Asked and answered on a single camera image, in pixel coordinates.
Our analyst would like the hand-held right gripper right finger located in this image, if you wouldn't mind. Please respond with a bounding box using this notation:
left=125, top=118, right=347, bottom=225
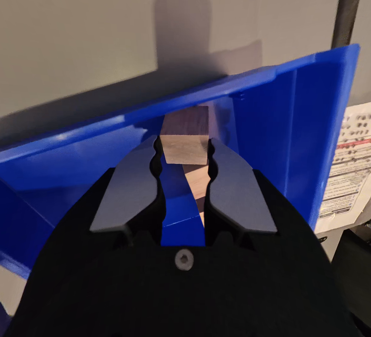
left=204, top=138, right=278, bottom=246

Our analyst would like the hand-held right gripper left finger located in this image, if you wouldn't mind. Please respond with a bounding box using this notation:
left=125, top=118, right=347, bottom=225
left=89, top=136, right=166, bottom=247

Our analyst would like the light wood cube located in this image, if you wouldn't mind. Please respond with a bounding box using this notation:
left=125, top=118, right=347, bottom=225
left=160, top=106, right=210, bottom=165
left=183, top=165, right=210, bottom=227

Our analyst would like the blue plastic bin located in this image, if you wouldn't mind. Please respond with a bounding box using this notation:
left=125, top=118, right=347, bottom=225
left=0, top=43, right=361, bottom=282

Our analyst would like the printed sheet in plastic sleeve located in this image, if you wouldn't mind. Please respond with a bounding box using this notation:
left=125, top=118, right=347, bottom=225
left=314, top=102, right=371, bottom=234

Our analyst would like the black office chair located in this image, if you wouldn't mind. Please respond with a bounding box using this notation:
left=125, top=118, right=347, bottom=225
left=330, top=220, right=371, bottom=337

